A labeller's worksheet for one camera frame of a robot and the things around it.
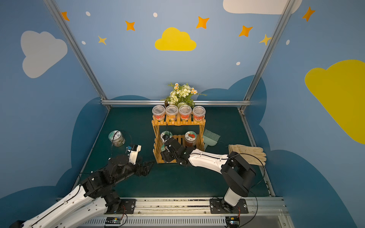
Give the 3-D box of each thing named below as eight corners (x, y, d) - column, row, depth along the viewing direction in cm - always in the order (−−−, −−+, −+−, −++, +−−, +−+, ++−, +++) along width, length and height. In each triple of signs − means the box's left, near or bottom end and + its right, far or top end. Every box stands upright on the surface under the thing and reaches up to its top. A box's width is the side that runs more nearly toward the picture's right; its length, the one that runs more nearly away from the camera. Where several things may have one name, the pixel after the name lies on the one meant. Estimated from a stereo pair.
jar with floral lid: (112, 147, 99) (106, 140, 92) (115, 137, 105) (110, 130, 98) (123, 147, 100) (118, 140, 92) (126, 137, 105) (122, 130, 98)
